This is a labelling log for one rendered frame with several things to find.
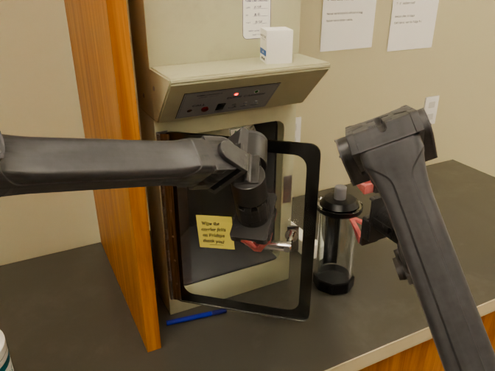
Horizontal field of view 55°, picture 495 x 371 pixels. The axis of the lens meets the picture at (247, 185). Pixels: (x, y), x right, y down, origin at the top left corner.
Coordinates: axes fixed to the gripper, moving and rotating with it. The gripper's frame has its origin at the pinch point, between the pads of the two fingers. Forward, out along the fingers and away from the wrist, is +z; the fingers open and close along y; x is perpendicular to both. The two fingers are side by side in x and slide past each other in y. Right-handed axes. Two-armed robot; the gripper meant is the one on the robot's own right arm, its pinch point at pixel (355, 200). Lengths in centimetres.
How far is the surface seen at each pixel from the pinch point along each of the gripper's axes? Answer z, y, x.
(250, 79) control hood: 1.1, 29.5, 25.7
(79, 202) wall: 55, -13, 53
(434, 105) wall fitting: 55, -3, -81
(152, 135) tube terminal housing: 13.3, 17.8, 40.9
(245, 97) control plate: 5.3, 25.2, 24.6
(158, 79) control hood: 7, 30, 41
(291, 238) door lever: -8.1, 0.7, 21.8
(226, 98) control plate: 4.8, 25.7, 28.7
